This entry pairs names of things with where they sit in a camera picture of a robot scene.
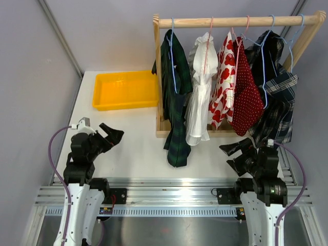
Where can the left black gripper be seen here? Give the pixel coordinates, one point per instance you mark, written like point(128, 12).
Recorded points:
point(114, 137)

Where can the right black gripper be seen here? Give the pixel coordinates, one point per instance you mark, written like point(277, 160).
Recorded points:
point(245, 147)

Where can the white red floral skirt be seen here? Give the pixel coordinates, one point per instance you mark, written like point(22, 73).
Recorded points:
point(222, 99)

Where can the navy white plaid skirt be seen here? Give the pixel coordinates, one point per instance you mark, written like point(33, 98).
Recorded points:
point(277, 120)

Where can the dark green plaid skirt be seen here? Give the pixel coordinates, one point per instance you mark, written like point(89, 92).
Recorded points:
point(174, 105)

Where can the blue hanger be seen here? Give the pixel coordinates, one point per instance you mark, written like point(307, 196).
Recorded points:
point(170, 42)
point(261, 45)
point(290, 42)

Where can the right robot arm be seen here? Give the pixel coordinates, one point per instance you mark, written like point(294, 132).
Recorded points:
point(262, 193)

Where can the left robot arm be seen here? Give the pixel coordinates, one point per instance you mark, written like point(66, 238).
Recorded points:
point(85, 194)

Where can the red polka dot skirt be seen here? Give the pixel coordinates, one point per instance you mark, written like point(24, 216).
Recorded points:
point(248, 105)

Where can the yellow plastic tray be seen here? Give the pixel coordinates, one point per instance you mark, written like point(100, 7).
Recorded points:
point(125, 90)

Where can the white pleated dress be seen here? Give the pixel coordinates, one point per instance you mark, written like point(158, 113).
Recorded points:
point(198, 104)

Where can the wooden clothes rack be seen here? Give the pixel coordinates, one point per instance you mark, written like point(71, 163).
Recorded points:
point(311, 23)

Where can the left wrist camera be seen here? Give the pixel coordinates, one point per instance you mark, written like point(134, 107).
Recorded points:
point(83, 126)

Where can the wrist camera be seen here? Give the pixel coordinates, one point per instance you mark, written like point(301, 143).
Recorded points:
point(83, 126)
point(270, 143)

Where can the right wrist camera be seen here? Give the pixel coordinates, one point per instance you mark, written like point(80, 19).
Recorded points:
point(270, 143)

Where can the aluminium mounting rail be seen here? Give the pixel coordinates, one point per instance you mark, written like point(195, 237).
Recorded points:
point(166, 192)

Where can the white slotted cable duct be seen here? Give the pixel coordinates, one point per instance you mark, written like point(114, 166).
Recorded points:
point(170, 212)

